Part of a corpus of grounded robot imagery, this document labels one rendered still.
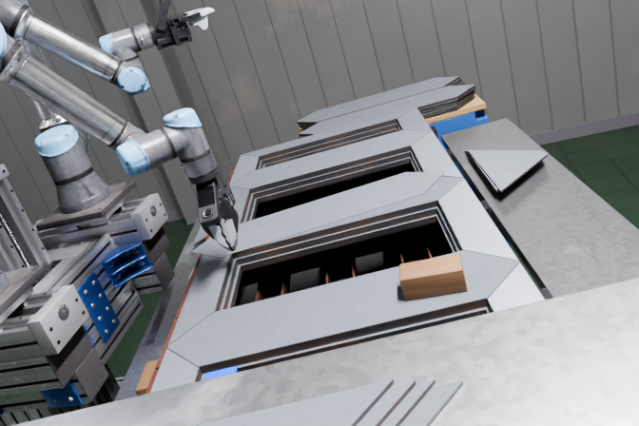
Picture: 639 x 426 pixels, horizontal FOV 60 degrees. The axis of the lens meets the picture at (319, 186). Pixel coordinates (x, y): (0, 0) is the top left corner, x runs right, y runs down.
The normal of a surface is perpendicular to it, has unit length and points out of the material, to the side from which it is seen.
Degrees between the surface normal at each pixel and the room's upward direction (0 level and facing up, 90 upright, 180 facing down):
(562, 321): 0
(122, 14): 90
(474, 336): 0
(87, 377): 90
